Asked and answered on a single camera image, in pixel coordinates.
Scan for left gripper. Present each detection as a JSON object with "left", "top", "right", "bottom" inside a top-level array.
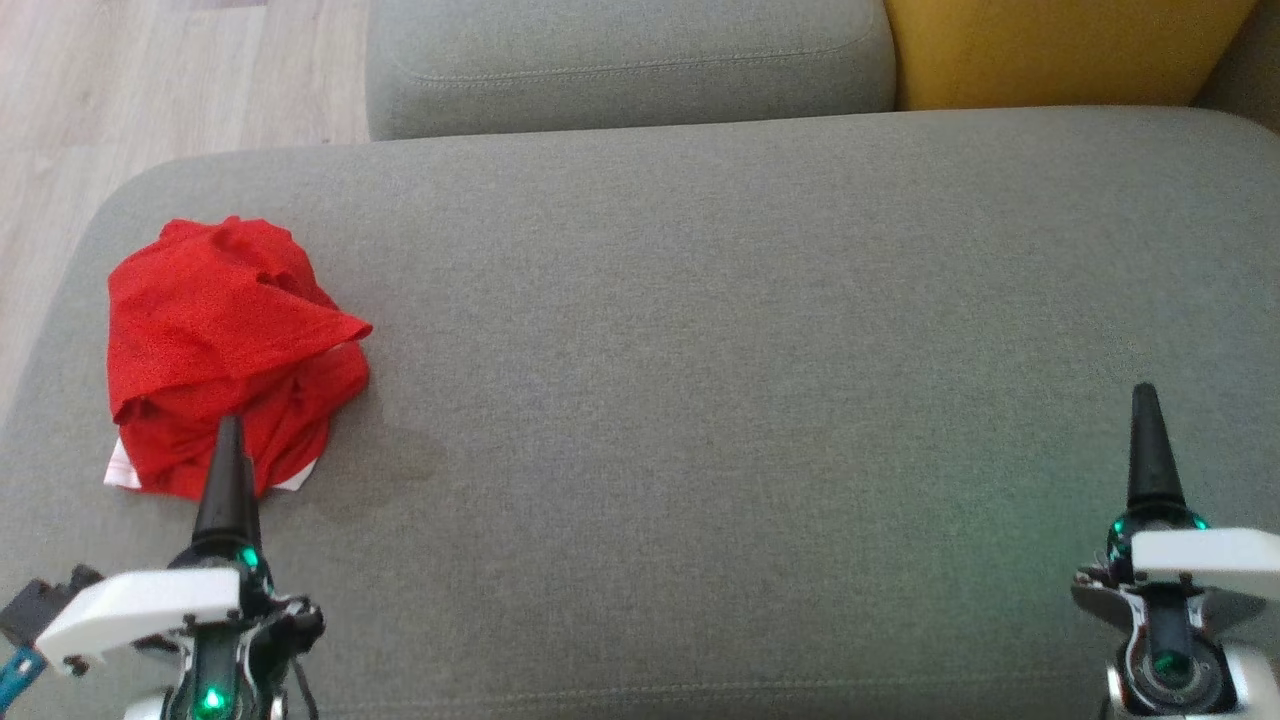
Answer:
[{"left": 35, "top": 413, "right": 276, "bottom": 673}]

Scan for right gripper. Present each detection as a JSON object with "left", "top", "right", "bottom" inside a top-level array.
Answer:
[{"left": 1105, "top": 382, "right": 1280, "bottom": 603}]

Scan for red basketball shorts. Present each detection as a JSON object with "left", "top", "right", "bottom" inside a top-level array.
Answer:
[{"left": 106, "top": 215, "right": 375, "bottom": 426}]

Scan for yellow sofa back cushion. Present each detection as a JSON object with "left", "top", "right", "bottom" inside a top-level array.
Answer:
[{"left": 883, "top": 0, "right": 1261, "bottom": 112}]

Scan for large grey chaise seat cushion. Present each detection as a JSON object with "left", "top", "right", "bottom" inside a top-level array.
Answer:
[{"left": 0, "top": 105, "right": 1280, "bottom": 720}]

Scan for grey sofa seat cushion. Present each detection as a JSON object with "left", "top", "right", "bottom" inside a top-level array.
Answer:
[{"left": 365, "top": 0, "right": 899, "bottom": 142}]

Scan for black cable with teal plug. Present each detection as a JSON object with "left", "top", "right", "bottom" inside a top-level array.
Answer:
[{"left": 0, "top": 645, "right": 46, "bottom": 709}]

